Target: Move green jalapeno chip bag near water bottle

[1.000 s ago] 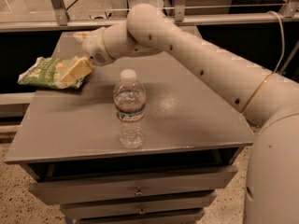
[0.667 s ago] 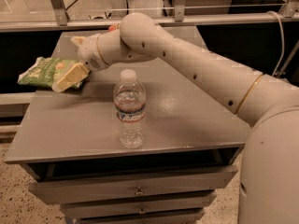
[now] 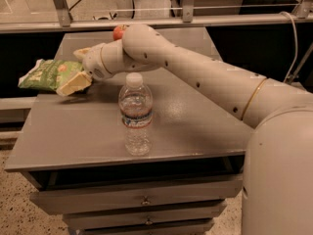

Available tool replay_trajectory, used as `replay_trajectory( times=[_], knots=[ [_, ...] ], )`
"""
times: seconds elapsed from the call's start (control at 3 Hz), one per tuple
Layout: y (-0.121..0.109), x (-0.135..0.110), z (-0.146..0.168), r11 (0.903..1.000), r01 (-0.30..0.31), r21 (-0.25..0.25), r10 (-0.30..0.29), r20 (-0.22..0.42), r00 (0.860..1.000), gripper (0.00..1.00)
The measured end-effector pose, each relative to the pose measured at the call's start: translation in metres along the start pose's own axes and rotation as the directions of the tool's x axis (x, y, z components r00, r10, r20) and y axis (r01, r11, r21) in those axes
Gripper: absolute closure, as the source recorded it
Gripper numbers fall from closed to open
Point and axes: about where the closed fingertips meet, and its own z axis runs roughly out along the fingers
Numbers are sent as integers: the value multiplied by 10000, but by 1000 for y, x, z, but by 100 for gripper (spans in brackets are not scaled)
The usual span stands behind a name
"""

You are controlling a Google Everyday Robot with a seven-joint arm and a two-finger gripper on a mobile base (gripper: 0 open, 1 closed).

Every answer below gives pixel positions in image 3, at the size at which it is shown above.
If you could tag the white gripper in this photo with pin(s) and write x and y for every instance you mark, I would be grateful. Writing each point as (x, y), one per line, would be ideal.
(93, 62)

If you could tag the green jalapeno chip bag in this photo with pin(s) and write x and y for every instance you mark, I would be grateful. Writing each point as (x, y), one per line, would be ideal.
(49, 74)

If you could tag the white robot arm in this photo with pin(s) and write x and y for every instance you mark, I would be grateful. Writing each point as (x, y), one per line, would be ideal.
(278, 169)

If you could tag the clear plastic water bottle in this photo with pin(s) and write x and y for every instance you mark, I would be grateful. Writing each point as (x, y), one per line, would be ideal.
(135, 102)

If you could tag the red apple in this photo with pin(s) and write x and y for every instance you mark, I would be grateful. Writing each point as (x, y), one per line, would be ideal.
(118, 31)

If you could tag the top grey drawer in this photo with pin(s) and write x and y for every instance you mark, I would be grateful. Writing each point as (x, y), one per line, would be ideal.
(143, 194)

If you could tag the grey drawer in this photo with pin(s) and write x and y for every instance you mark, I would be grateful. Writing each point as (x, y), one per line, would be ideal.
(145, 216)
(143, 194)
(186, 227)

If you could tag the middle grey drawer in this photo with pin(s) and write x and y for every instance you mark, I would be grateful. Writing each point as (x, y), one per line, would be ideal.
(145, 216)

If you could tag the bottom grey drawer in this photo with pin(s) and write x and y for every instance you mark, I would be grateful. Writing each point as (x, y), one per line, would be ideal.
(186, 227)

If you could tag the metal guard rail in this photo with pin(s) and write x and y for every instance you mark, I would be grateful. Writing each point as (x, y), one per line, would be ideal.
(90, 15)

